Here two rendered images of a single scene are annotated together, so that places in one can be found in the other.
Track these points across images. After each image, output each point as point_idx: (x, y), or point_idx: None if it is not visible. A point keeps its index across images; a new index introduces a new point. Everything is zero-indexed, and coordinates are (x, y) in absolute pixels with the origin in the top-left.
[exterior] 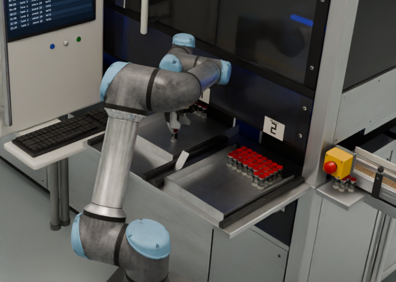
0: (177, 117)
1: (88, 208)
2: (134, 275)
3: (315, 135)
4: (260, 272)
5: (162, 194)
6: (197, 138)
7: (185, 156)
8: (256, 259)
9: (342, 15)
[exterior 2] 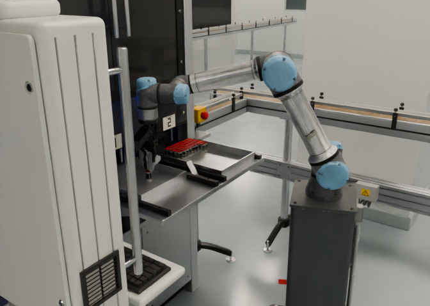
0: (144, 159)
1: (333, 151)
2: None
3: (191, 104)
4: (177, 234)
5: (230, 180)
6: (139, 173)
7: (191, 163)
8: (173, 230)
9: (191, 16)
